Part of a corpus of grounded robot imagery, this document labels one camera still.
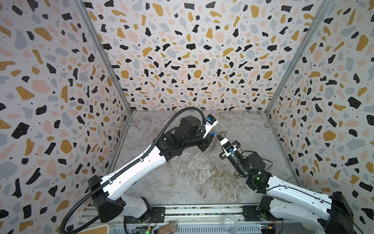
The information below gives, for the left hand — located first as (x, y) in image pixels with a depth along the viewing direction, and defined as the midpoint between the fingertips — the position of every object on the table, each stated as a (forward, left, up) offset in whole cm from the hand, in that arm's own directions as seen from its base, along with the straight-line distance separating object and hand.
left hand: (214, 132), depth 65 cm
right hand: (-1, -2, +1) cm, 3 cm away
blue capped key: (0, +1, -1) cm, 1 cm away
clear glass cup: (-31, -8, -34) cm, 47 cm away
